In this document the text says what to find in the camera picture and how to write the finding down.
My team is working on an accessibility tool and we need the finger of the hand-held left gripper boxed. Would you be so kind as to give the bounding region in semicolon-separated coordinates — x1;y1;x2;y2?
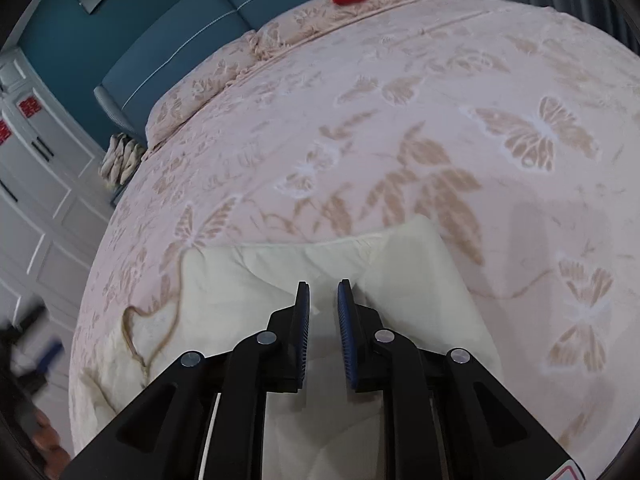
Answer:
30;340;65;379

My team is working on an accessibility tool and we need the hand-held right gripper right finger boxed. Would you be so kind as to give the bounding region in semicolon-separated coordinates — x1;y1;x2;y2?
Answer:
337;279;586;480

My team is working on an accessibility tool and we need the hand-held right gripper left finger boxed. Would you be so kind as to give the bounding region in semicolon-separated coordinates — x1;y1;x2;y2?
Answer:
60;281;312;480

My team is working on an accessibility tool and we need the cream quilted garment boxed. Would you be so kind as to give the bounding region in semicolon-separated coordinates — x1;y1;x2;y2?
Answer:
97;215;503;480

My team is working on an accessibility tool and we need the pile of beige clothes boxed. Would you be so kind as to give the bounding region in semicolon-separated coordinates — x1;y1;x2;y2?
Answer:
99;132;147;192

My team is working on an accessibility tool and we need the person's left hand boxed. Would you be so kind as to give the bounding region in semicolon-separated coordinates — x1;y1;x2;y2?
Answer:
30;409;72;472

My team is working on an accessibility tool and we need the pink butterfly print blanket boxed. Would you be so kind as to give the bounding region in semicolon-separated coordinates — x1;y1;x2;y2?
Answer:
67;0;640;461

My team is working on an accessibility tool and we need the pink butterfly print pillow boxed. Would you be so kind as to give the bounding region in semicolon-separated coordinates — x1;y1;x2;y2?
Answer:
145;30;271;150
255;0;473;48

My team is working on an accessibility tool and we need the blue padded headboard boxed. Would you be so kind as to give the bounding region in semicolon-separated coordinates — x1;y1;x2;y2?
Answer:
94;0;401;151

